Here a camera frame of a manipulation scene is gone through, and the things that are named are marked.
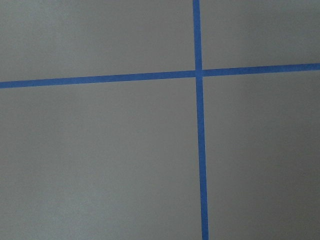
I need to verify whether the blue tape strip lengthwise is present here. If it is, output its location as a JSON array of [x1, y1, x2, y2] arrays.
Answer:
[[192, 0, 209, 240]]

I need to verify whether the blue tape strip crosswise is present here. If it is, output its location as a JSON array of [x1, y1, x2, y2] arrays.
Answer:
[[0, 63, 320, 89]]

